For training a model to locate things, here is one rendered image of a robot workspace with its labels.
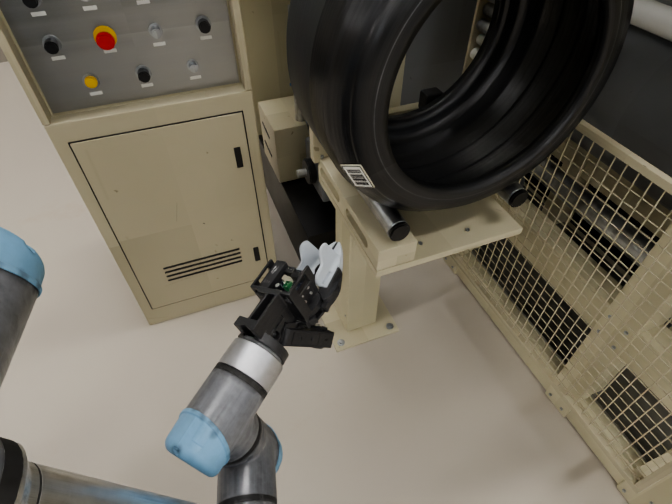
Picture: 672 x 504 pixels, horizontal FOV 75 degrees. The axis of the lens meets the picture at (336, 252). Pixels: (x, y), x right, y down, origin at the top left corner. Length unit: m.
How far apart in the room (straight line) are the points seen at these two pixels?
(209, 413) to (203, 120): 0.98
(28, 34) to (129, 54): 0.21
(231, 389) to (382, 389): 1.16
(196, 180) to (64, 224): 1.22
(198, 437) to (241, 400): 0.06
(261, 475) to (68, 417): 1.31
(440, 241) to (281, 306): 0.51
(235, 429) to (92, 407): 1.31
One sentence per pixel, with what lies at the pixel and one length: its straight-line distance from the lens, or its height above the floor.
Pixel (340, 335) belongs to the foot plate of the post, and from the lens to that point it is 1.76.
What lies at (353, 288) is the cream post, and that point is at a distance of 1.57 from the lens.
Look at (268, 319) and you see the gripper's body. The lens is 0.57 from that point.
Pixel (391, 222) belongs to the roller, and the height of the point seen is 0.92.
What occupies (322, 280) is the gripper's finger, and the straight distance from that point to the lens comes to 0.64.
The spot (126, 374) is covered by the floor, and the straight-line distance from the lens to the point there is 1.86.
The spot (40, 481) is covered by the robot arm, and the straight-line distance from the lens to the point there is 0.42.
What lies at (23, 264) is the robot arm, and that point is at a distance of 0.44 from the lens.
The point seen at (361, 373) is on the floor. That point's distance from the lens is 1.70.
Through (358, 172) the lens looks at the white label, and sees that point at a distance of 0.74.
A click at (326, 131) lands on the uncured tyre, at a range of 0.71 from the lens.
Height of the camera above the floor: 1.49
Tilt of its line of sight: 46 degrees down
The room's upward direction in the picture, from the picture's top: straight up
